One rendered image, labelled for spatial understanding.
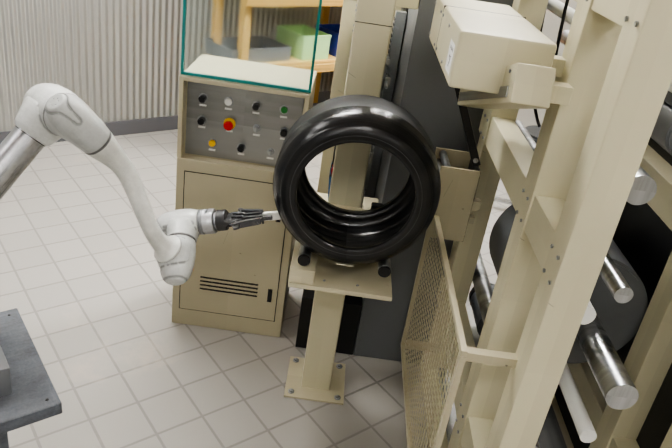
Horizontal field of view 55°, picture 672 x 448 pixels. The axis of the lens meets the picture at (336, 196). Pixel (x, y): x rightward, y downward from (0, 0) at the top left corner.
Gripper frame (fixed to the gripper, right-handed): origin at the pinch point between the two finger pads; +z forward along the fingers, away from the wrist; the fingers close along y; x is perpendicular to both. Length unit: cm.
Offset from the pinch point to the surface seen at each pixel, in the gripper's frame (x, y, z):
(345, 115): -36.2, -7.9, 30.1
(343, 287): 26.2, -8.9, 22.0
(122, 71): 5, 291, -161
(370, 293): 28.7, -10.2, 31.3
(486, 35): -62, -36, 70
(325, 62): 24, 326, -5
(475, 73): -53, -36, 67
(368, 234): 16.7, 10.9, 31.8
